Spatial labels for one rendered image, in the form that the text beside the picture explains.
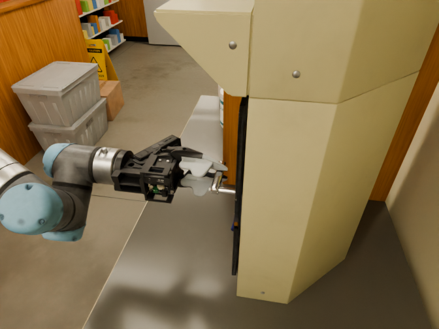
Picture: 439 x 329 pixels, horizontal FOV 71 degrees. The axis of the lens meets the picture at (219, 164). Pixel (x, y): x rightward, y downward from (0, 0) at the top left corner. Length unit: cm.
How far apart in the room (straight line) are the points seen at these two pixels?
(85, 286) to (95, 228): 43
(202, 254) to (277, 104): 49
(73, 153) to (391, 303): 73
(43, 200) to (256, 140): 32
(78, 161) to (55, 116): 212
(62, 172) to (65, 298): 139
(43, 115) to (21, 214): 233
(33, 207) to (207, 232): 46
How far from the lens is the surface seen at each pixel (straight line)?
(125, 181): 61
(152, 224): 88
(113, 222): 225
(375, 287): 83
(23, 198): 53
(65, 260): 216
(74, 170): 66
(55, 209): 53
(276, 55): 39
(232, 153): 91
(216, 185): 57
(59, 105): 268
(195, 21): 39
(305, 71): 39
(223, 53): 39
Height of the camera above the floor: 158
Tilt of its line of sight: 37 degrees down
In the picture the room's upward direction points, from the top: straight up
